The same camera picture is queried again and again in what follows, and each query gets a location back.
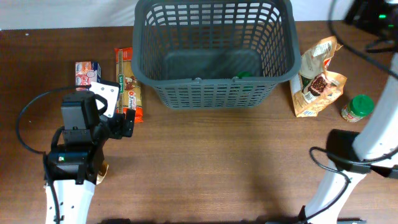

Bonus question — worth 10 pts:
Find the green lid jar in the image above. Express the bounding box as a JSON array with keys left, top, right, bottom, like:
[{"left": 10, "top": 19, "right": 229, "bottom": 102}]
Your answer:
[
  {"left": 341, "top": 95, "right": 374, "bottom": 123},
  {"left": 237, "top": 72, "right": 252, "bottom": 78}
]

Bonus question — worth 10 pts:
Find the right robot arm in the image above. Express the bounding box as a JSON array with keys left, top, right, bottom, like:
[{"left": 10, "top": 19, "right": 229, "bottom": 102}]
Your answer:
[{"left": 299, "top": 44, "right": 397, "bottom": 223}]

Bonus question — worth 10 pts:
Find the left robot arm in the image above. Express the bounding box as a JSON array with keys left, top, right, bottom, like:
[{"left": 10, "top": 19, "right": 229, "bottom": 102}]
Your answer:
[{"left": 43, "top": 91, "right": 136, "bottom": 223}]

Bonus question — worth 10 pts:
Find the orange spaghetti packet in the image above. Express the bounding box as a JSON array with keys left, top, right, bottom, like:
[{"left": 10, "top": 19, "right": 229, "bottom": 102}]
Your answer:
[{"left": 114, "top": 47, "right": 144, "bottom": 123}]

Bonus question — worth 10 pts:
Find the small brown paper packet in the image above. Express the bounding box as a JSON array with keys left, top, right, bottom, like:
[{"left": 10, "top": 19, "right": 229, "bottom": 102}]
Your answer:
[{"left": 96, "top": 161, "right": 109, "bottom": 185}]

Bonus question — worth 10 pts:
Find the Kleenex tissue multipack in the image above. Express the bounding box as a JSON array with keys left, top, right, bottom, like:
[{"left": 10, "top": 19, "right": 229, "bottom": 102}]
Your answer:
[{"left": 75, "top": 62, "right": 101, "bottom": 86}]

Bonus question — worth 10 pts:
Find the grey plastic basket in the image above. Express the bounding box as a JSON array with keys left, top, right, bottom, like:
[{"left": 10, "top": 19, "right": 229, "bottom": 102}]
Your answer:
[{"left": 131, "top": 0, "right": 301, "bottom": 110}]

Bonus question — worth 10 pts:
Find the brown snack bag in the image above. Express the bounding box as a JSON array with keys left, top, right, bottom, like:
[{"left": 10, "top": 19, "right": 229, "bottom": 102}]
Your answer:
[{"left": 290, "top": 36, "right": 347, "bottom": 118}]

